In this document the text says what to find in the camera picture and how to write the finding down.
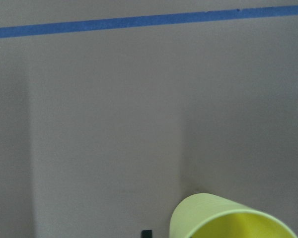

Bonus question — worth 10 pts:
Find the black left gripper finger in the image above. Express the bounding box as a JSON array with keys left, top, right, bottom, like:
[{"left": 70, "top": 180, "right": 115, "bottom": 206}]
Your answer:
[{"left": 142, "top": 230, "right": 152, "bottom": 238}]

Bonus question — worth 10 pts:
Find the yellow plastic cup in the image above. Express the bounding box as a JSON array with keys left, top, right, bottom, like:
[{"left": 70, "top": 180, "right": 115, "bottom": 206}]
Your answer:
[{"left": 169, "top": 193, "right": 296, "bottom": 238}]

